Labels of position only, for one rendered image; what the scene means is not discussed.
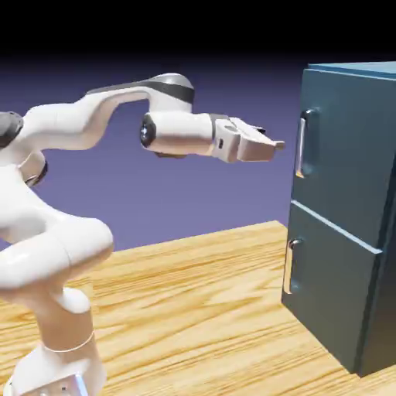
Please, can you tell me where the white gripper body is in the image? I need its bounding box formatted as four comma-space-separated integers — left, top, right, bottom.
228, 117, 277, 162

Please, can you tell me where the tall blue-grey cabinet door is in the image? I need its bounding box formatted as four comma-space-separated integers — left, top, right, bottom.
289, 68, 396, 251

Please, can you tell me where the blue-grey cabinet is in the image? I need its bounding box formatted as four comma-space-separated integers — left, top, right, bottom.
280, 60, 396, 377

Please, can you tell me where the short blue-grey cabinet door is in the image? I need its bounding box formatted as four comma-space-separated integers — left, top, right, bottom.
280, 200, 384, 375

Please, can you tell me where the long silver door handle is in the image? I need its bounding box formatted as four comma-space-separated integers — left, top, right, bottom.
294, 108, 322, 179

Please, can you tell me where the short silver door handle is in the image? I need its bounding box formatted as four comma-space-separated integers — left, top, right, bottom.
283, 237, 305, 295

